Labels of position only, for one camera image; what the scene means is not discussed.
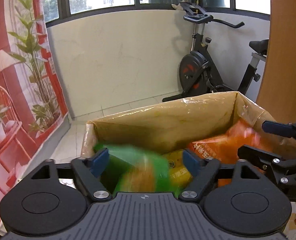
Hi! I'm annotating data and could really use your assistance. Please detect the yellow snack bag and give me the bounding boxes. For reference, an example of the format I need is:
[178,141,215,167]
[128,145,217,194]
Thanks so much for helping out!
[162,149,194,188]

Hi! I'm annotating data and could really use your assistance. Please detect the printed backdrop cloth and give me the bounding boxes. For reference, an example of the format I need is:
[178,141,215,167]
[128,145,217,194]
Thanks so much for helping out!
[0,0,69,237]

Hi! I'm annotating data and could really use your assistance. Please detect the orange snack bag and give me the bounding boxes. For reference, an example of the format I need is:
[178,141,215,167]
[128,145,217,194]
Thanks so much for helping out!
[186,120,283,188]

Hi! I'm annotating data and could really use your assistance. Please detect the green snack bag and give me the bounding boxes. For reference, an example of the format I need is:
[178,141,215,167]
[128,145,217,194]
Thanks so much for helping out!
[93,142,194,198]

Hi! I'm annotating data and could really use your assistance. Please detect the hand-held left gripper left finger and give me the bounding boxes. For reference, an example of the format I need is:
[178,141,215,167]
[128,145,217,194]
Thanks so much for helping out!
[30,148,113,202]

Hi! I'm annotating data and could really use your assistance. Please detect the black exercise bike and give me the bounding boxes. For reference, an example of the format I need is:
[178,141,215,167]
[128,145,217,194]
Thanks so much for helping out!
[161,0,269,103]

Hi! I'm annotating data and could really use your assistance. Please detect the wooden panel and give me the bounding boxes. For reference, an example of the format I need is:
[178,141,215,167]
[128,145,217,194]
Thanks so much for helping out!
[256,0,296,126]

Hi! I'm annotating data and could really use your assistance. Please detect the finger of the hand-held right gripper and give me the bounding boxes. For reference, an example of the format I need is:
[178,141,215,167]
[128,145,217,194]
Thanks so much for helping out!
[261,120,296,138]
[237,144,289,184]

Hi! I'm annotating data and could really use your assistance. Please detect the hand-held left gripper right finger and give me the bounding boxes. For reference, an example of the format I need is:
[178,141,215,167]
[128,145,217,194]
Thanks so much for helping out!
[179,149,261,202]

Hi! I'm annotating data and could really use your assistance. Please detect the cardboard box with plastic liner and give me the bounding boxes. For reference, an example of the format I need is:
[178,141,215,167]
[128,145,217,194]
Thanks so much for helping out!
[80,91,296,195]

